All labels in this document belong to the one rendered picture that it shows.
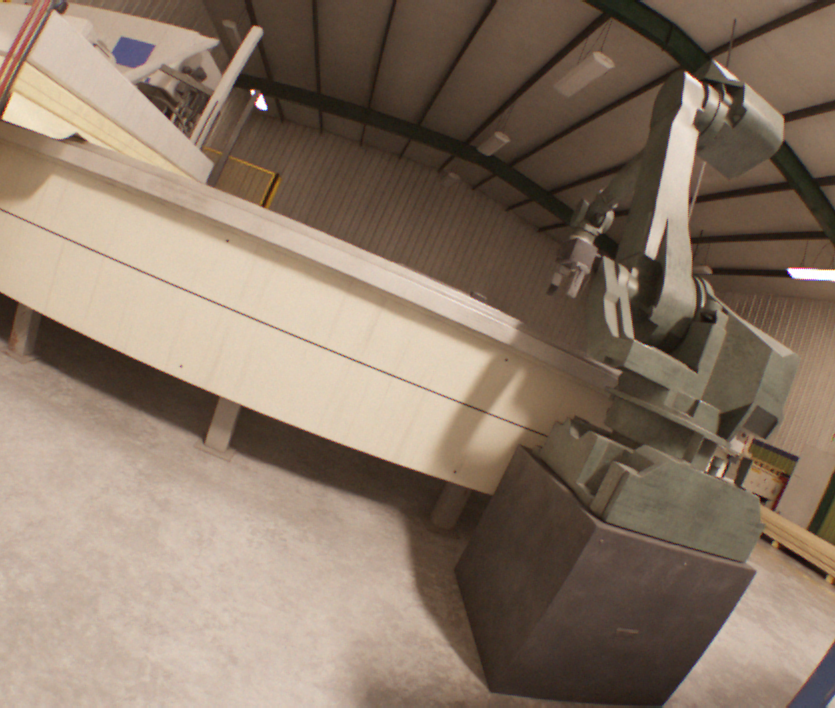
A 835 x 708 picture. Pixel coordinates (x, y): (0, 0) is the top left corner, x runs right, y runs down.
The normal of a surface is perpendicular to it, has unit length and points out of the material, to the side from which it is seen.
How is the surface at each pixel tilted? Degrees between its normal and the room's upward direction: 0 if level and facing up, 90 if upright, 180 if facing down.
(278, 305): 90
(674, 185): 80
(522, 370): 90
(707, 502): 90
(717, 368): 90
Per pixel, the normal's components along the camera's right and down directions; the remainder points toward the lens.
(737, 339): -0.70, -0.26
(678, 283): 0.24, -0.28
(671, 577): 0.08, 0.11
